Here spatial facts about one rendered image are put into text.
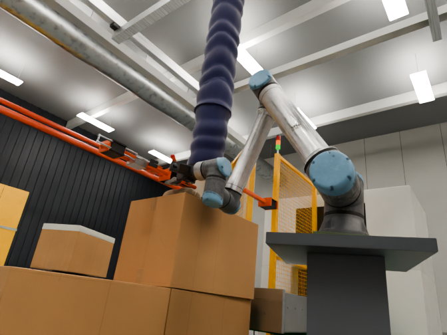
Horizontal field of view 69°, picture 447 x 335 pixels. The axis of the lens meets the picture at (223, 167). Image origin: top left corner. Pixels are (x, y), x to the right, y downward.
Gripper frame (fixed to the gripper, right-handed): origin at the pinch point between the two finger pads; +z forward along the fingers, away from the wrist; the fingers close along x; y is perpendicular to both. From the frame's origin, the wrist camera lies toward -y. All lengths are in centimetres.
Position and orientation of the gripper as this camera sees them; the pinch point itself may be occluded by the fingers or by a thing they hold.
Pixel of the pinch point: (166, 175)
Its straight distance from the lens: 166.2
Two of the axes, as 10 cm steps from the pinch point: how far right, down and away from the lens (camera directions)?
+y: 6.0, 3.7, 7.2
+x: 1.1, -9.2, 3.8
